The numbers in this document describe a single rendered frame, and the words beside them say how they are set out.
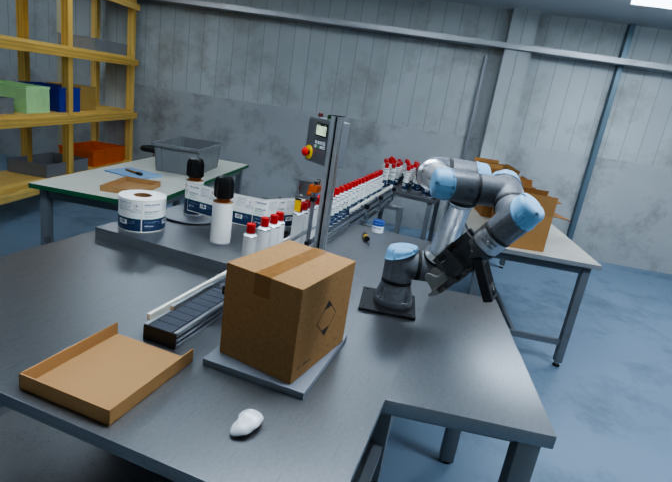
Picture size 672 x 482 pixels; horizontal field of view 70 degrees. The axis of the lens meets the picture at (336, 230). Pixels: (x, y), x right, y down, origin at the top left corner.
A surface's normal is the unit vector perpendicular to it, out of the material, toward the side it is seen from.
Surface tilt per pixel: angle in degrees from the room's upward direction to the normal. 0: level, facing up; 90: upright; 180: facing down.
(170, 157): 95
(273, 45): 90
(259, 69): 90
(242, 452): 0
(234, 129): 90
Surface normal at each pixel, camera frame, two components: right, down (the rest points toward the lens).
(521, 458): -0.15, 0.26
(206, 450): 0.14, -0.95
